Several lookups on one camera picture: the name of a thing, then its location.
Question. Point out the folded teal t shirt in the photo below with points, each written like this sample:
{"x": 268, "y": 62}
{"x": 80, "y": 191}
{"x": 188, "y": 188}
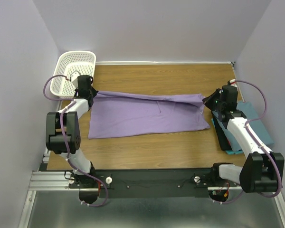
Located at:
{"x": 257, "y": 126}

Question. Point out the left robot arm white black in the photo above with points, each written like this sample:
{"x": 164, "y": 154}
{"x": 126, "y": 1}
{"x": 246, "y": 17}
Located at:
{"x": 62, "y": 127}

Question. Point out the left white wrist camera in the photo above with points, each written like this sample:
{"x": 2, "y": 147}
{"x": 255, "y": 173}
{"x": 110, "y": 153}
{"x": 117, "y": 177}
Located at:
{"x": 74, "y": 78}

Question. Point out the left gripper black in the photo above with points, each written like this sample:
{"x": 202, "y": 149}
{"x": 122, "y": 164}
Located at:
{"x": 91, "y": 92}

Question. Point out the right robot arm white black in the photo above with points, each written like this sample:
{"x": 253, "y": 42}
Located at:
{"x": 263, "y": 169}

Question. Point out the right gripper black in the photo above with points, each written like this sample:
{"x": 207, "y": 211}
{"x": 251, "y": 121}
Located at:
{"x": 213, "y": 100}

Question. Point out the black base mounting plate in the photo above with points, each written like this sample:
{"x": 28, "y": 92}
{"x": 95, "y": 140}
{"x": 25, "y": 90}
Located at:
{"x": 147, "y": 183}

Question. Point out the purple t shirt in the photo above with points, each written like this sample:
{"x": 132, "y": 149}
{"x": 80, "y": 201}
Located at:
{"x": 116, "y": 114}

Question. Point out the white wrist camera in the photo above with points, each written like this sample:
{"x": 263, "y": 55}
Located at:
{"x": 233, "y": 83}
{"x": 74, "y": 78}

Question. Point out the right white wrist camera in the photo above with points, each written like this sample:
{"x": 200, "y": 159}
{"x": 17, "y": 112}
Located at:
{"x": 233, "y": 83}

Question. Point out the white plastic laundry basket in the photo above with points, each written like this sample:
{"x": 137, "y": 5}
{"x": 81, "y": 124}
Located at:
{"x": 70, "y": 64}

